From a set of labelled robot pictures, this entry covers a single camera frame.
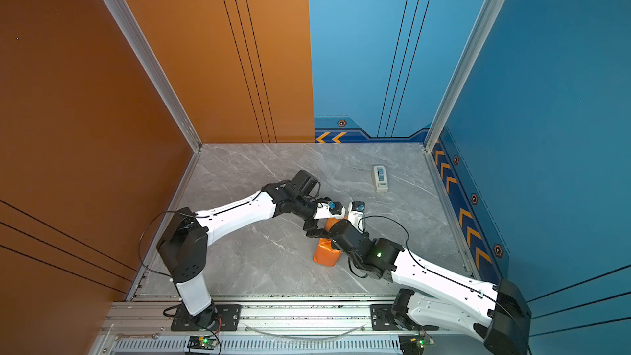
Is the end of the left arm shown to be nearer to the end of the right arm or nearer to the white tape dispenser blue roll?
the end of the right arm

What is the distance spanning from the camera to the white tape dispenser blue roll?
104 centimetres

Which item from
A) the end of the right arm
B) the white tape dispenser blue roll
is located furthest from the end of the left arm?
the white tape dispenser blue roll
